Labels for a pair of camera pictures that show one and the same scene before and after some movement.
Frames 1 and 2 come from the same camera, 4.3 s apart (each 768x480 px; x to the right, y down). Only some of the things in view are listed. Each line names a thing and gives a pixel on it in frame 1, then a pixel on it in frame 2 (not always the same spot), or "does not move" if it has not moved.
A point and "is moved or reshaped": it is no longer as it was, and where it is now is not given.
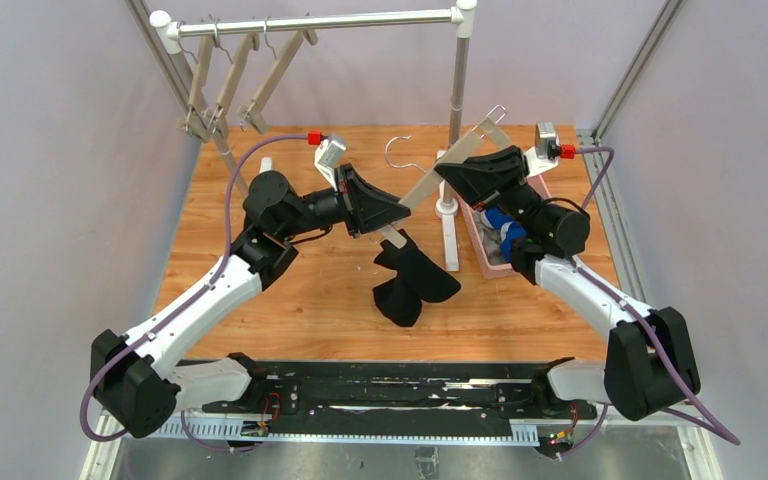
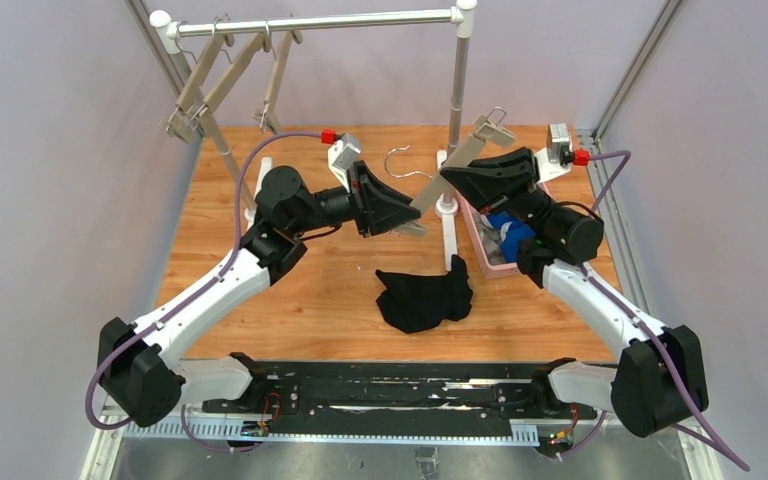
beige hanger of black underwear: x=485 y=136 is moved or reshaped
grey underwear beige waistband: x=491 y=239 does not move
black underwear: x=418 y=276 -> x=414 y=303
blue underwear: x=510 y=231 does not move
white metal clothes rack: x=165 y=32 does not move
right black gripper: x=514 y=172 does not move
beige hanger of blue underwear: x=251 y=112 is moved or reshaped
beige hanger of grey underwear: x=218 y=113 is moved or reshaped
